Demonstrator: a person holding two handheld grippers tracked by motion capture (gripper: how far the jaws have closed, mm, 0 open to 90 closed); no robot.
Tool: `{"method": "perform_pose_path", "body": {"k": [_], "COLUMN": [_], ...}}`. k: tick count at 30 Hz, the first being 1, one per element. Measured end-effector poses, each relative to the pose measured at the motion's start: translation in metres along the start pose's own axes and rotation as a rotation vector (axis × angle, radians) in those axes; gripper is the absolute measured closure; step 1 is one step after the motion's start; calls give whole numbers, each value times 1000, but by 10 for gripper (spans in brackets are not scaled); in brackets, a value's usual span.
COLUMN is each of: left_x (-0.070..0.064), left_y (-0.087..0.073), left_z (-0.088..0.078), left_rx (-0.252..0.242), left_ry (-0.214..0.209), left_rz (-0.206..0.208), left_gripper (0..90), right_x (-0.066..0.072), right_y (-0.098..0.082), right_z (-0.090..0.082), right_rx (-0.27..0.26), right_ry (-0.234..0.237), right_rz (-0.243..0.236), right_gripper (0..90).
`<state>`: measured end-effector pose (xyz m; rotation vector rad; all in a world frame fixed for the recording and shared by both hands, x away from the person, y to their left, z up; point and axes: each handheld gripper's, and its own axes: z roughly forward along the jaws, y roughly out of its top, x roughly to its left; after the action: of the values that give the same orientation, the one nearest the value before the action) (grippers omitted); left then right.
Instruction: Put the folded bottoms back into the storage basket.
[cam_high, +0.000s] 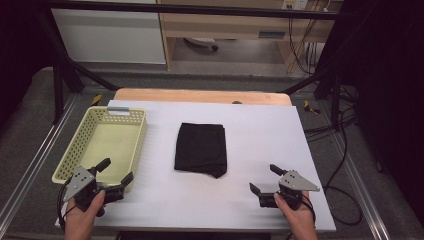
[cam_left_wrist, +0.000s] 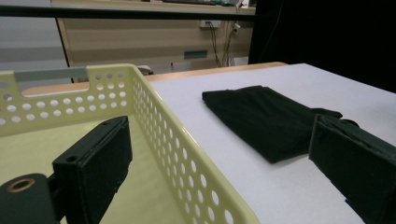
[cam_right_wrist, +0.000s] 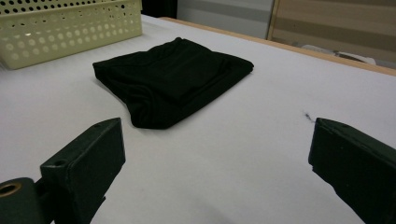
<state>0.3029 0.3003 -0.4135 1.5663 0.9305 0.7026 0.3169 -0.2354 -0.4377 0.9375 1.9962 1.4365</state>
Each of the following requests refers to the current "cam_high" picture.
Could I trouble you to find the black metal crossbar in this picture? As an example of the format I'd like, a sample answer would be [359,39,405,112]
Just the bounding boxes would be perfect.
[36,0,344,21]

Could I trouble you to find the hand-held gripper cable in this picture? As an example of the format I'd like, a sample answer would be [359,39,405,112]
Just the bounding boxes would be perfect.
[299,191,317,223]
[56,181,79,231]

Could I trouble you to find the pale yellow perforated plastic basket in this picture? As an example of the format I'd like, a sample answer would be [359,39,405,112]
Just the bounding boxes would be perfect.
[51,105,149,194]

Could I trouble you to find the white board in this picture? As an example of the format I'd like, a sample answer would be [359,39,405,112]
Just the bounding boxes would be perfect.
[54,99,337,233]

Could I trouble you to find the bundle of black floor cables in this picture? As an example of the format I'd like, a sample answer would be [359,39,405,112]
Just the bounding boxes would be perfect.
[304,113,358,143]

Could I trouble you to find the black cloth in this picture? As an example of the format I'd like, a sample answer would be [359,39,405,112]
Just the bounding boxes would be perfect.
[173,122,228,179]

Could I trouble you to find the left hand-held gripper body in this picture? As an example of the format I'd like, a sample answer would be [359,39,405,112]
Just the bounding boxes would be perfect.
[62,165,127,213]

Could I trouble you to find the black curtain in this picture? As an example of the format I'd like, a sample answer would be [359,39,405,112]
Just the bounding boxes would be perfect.
[0,0,58,128]
[333,0,424,228]

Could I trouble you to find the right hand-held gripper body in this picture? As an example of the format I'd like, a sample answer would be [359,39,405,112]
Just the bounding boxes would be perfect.
[259,169,321,212]

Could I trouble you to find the white chair base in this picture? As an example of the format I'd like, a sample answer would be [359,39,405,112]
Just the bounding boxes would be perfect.
[183,37,220,53]

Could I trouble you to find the long black floor cable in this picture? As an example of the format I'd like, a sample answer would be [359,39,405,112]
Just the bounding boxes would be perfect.
[321,109,364,227]

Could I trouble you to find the white cabinet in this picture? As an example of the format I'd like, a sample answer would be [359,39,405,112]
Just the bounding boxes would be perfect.
[51,8,167,65]

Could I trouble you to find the aluminium floor rail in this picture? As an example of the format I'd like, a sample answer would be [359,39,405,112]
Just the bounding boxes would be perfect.
[0,94,79,221]
[328,133,391,240]

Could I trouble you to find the left hand-held gripper cable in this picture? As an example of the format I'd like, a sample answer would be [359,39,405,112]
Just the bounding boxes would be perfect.
[56,181,79,231]

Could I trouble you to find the black metal stand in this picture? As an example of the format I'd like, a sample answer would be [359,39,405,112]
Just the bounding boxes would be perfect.
[33,9,119,124]
[283,66,344,131]

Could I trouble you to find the hanging cables under desk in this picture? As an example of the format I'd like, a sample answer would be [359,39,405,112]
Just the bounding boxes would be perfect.
[287,18,321,76]

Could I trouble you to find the light wooden desk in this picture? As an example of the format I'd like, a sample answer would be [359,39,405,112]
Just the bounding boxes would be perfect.
[156,0,344,71]

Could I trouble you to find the white wall socket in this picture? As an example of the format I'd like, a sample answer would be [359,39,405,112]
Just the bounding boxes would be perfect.
[281,0,309,11]

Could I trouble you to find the person's left hand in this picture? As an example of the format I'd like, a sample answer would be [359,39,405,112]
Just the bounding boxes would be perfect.
[63,189,107,240]

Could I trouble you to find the person's right hand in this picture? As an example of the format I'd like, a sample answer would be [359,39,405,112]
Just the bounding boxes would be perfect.
[273,192,319,240]

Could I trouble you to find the right hand-held gripper cable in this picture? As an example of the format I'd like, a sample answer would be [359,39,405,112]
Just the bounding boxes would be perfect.
[299,191,317,223]

